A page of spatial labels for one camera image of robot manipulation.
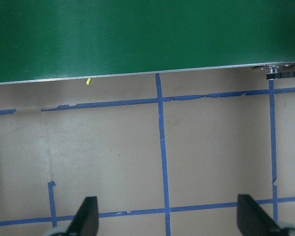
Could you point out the small yellow scrap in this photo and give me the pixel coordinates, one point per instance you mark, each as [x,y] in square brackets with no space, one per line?
[88,81]

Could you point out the green conveyor belt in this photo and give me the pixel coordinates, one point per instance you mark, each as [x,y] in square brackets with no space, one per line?
[137,37]

